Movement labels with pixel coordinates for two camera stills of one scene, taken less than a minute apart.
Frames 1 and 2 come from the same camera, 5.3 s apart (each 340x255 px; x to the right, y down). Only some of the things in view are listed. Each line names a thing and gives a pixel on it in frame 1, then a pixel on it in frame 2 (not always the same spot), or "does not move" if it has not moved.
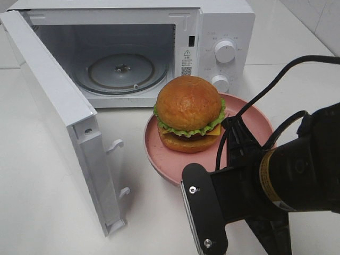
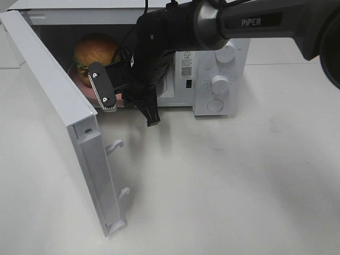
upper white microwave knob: x=224 y=51 does not move
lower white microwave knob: x=221 y=83 does not move
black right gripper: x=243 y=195 -> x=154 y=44
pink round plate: x=257 y=122 -> x=90 y=92
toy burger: x=189 y=112 -> x=93 y=48
